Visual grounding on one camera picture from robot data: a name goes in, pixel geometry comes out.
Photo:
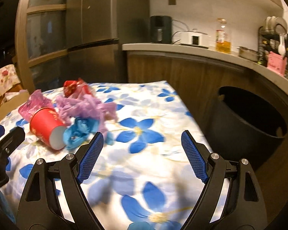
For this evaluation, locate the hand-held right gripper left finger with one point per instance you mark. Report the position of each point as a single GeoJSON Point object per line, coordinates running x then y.
{"type": "Point", "coordinates": [91, 158]}

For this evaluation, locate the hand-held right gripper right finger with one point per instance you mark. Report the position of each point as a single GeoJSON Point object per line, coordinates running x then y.
{"type": "Point", "coordinates": [194, 158]}

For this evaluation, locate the red paper cup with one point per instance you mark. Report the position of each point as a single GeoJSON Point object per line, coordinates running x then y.
{"type": "Point", "coordinates": [43, 124]}

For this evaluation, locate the pink plastic bag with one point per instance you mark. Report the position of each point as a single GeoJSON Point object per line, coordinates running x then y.
{"type": "Point", "coordinates": [28, 105]}

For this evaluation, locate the black round trash bin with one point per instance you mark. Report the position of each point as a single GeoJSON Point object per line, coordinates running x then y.
{"type": "Point", "coordinates": [242, 143]}

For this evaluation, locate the purple disposable gloves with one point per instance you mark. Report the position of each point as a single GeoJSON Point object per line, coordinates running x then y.
{"type": "Point", "coordinates": [86, 105]}

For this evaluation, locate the red foil wrapper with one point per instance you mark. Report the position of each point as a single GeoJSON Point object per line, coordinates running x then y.
{"type": "Point", "coordinates": [73, 88]}

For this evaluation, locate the cardboard box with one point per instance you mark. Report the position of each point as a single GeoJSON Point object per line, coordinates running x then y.
{"type": "Point", "coordinates": [9, 105]}

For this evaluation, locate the blue floral tablecloth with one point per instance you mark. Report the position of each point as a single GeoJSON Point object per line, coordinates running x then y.
{"type": "Point", "coordinates": [146, 172]}

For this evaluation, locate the floral chair cover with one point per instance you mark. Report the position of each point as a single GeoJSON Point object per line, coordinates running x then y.
{"type": "Point", "coordinates": [2, 76]}

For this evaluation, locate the wooden base cabinet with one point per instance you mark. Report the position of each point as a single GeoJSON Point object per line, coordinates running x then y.
{"type": "Point", "coordinates": [182, 69]}

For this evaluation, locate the cooking oil bottle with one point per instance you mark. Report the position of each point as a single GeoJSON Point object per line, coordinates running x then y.
{"type": "Point", "coordinates": [223, 45]}

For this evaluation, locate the steel basin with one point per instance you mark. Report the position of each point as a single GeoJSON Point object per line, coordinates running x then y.
{"type": "Point", "coordinates": [248, 54]}

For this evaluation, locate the wooden glass panel door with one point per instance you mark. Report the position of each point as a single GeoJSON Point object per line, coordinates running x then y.
{"type": "Point", "coordinates": [45, 26]}

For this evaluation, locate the white electric cooker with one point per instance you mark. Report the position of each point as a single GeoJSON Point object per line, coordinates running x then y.
{"type": "Point", "coordinates": [189, 38]}

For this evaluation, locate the pink utensil holder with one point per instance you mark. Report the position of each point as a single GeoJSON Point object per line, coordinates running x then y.
{"type": "Point", "coordinates": [276, 64]}

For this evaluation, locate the black air fryer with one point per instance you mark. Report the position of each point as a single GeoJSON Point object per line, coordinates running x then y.
{"type": "Point", "coordinates": [166, 28]}

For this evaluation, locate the black dish rack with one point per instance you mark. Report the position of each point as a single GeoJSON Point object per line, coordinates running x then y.
{"type": "Point", "coordinates": [262, 43]}

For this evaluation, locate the white plastic ladle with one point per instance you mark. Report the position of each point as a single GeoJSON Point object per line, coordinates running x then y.
{"type": "Point", "coordinates": [281, 49]}

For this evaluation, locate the dark steel refrigerator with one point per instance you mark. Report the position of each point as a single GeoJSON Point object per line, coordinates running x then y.
{"type": "Point", "coordinates": [98, 16]}

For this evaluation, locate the white plate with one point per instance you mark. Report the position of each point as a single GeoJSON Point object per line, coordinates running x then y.
{"type": "Point", "coordinates": [273, 22]}
{"type": "Point", "coordinates": [268, 22]}
{"type": "Point", "coordinates": [281, 24]}

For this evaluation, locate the dark wall socket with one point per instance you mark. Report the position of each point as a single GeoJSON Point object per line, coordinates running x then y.
{"type": "Point", "coordinates": [172, 1]}

